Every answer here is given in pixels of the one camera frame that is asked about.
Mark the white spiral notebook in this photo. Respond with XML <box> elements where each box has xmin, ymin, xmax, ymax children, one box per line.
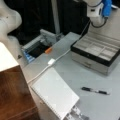
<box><xmin>31</xmin><ymin>70</ymin><xmax>79</xmax><ymax>120</ymax></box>

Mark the grey metal drawer box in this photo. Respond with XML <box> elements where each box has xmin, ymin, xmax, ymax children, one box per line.
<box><xmin>70</xmin><ymin>19</ymin><xmax>120</xmax><ymax>77</ymax></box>

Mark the brown wooden cabinet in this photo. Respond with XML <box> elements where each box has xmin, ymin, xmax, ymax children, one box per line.
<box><xmin>0</xmin><ymin>42</ymin><xmax>40</xmax><ymax>120</ymax></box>

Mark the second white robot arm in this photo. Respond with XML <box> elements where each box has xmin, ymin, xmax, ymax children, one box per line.
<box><xmin>0</xmin><ymin>0</ymin><xmax>112</xmax><ymax>59</ymax></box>

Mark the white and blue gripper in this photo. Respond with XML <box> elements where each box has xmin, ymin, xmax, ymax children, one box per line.
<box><xmin>86</xmin><ymin>0</ymin><xmax>112</xmax><ymax>18</ymax></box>

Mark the white cable with adapter block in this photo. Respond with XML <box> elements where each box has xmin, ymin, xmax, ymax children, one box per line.
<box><xmin>26</xmin><ymin>19</ymin><xmax>93</xmax><ymax>85</ymax></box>

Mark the black marker pen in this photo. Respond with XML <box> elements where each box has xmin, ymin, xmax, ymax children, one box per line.
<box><xmin>81</xmin><ymin>87</ymin><xmax>110</xmax><ymax>95</ymax></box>

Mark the grey tray with blue items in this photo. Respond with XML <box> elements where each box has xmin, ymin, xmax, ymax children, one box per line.
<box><xmin>22</xmin><ymin>29</ymin><xmax>61</xmax><ymax>62</ymax></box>

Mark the metal clip at notebook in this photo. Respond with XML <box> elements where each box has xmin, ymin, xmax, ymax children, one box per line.
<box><xmin>66</xmin><ymin>106</ymin><xmax>89</xmax><ymax>120</ymax></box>

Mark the small orange object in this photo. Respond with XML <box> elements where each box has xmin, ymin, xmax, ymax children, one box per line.
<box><xmin>45</xmin><ymin>47</ymin><xmax>52</xmax><ymax>54</ymax></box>

